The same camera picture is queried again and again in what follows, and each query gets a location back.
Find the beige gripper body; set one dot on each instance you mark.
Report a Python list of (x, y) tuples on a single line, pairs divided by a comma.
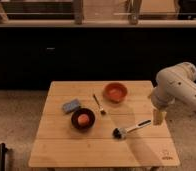
[(158, 116)]

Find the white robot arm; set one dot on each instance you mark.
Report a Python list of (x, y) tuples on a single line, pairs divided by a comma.
[(174, 82)]

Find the black white dish brush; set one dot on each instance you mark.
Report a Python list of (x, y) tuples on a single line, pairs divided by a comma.
[(120, 133)]

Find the orange bowl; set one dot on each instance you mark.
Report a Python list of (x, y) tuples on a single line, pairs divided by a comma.
[(115, 92)]

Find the wooden folding table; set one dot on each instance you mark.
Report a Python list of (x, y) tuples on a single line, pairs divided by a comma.
[(59, 145)]

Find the black bowl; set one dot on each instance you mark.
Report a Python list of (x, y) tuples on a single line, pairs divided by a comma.
[(83, 111)]

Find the blue sponge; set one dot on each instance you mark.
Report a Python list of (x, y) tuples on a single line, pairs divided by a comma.
[(71, 106)]

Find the black pole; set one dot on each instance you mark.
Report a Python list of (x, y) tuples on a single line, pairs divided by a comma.
[(3, 151)]

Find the wooden handled fork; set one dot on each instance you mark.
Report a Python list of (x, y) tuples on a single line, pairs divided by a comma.
[(101, 109)]

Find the wooden shelf rail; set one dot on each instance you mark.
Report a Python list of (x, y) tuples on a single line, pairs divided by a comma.
[(97, 13)]

